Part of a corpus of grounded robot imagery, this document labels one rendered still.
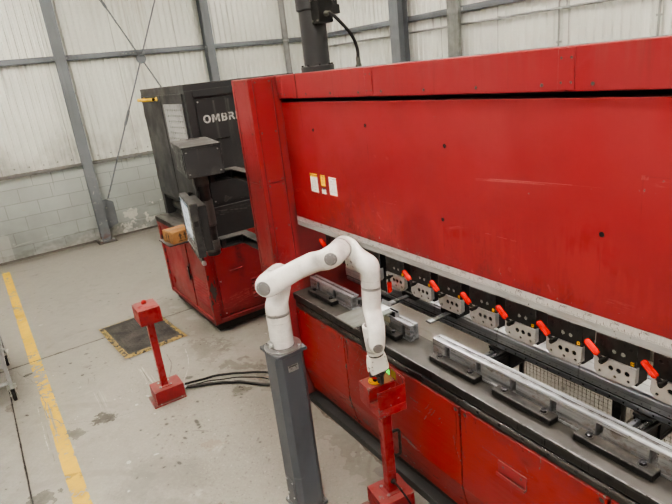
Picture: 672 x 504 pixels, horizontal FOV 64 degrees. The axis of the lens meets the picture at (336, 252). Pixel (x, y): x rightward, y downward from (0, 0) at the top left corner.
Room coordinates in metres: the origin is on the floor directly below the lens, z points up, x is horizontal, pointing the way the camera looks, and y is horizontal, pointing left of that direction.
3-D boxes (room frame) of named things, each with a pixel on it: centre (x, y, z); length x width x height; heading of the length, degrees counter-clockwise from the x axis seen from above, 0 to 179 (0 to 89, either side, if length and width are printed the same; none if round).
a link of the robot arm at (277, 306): (2.50, 0.31, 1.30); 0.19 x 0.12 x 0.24; 159
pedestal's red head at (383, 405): (2.37, -0.15, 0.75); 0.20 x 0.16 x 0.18; 24
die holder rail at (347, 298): (3.29, 0.04, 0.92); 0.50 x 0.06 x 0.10; 31
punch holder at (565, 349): (1.81, -0.85, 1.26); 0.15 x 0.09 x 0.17; 31
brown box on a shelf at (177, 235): (4.72, 1.41, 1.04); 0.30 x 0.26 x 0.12; 33
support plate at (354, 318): (2.74, -0.11, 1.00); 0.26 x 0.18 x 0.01; 121
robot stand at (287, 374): (2.47, 0.32, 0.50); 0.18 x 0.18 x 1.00; 33
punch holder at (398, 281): (2.67, -0.33, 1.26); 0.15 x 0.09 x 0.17; 31
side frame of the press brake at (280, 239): (3.74, 0.12, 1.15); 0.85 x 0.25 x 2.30; 121
